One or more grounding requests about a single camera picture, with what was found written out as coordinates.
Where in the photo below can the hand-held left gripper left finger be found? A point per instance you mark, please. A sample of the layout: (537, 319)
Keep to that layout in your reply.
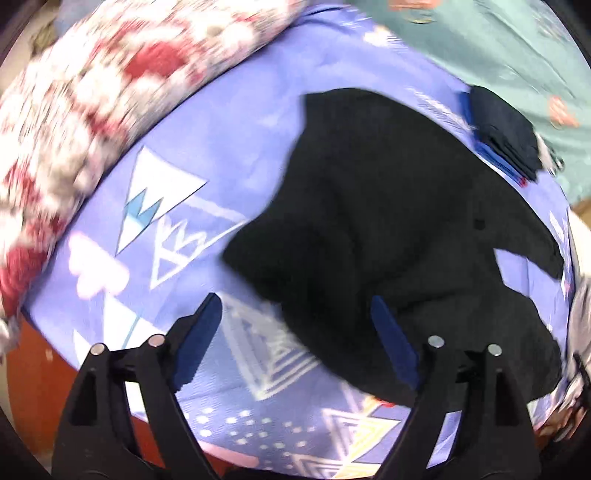
(199, 339)

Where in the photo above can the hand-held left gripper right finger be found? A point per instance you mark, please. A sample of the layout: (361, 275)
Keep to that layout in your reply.
(392, 339)

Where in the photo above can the black pants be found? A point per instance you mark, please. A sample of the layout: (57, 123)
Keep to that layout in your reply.
(392, 221)

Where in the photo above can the purple printed bed sheet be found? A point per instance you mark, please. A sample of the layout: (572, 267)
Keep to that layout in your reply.
(221, 184)

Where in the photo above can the folded dark blue clothes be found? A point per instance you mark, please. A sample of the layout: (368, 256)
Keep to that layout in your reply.
(503, 129)

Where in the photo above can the red and white floral blanket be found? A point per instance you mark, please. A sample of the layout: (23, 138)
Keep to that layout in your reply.
(92, 106)

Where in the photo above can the green printed blanket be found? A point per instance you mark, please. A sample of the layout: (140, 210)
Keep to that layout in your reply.
(498, 50)

